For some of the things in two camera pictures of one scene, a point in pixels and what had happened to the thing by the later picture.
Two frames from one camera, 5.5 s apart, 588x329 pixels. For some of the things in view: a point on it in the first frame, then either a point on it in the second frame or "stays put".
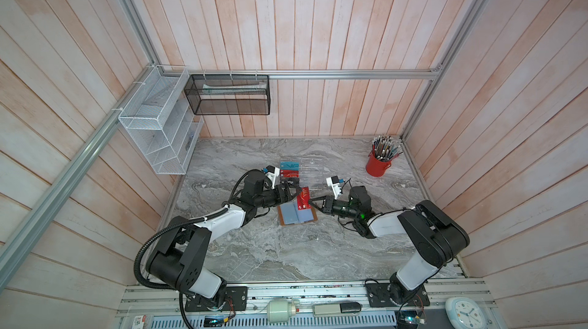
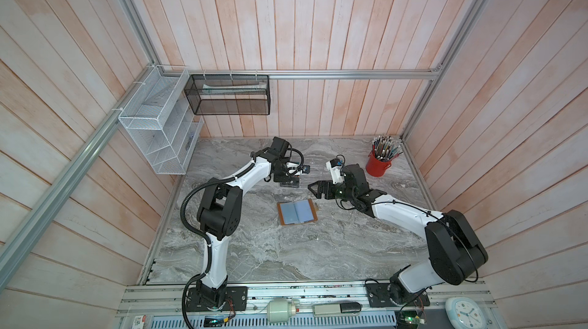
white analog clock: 463,313 stays put
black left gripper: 286,192 -> 276,178
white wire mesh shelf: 159,115 stays put
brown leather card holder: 289,213 stays put
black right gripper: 328,204 -> 328,184
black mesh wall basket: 229,94 stays put
